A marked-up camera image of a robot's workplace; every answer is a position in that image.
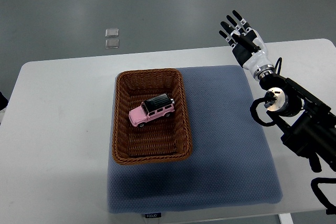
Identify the pink toy car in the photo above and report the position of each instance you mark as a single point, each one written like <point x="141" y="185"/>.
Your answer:
<point x="151" y="109"/>

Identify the white table leg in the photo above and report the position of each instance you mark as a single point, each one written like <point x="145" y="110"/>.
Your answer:
<point x="285" y="218"/>

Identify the brown wicker basket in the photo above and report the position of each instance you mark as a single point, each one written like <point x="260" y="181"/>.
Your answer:
<point x="165" y="139"/>

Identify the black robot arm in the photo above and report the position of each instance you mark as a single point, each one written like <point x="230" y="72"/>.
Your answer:
<point x="308" y="125"/>

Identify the blue grey foam mat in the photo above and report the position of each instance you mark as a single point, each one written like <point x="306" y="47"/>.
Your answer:
<point x="230" y="165"/>

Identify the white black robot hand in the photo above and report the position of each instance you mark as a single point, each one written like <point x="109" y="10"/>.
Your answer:
<point x="249" y="50"/>

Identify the upper metal floor plate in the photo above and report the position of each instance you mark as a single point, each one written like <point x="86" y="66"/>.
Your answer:
<point x="111" y="32"/>

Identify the metal floor plate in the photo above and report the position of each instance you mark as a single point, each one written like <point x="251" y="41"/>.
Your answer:
<point x="112" y="43"/>
<point x="111" y="32"/>

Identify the lower metal floor plate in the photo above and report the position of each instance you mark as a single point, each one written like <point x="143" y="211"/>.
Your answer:
<point x="112" y="43"/>

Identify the dark object at left edge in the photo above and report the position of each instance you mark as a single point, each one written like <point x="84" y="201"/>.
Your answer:
<point x="3" y="106"/>

